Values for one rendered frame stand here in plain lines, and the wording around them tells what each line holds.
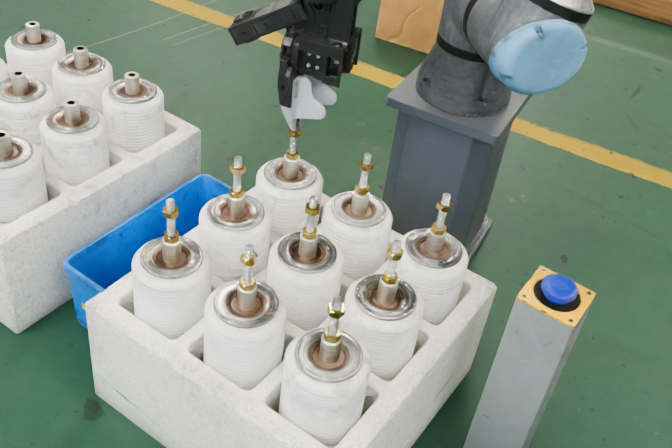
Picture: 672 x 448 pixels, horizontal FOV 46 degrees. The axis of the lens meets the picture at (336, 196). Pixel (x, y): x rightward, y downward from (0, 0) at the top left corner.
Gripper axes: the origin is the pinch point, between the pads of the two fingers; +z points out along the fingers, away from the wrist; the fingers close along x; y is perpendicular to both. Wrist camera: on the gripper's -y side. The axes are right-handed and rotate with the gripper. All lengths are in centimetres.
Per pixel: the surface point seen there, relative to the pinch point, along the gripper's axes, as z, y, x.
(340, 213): 9.0, 10.2, -5.2
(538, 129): 34, 31, 75
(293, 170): 7.8, 1.4, -0.8
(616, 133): 34, 48, 83
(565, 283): 1.4, 39.6, -13.9
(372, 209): 9.1, 13.8, -2.1
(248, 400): 16.3, 10.2, -32.9
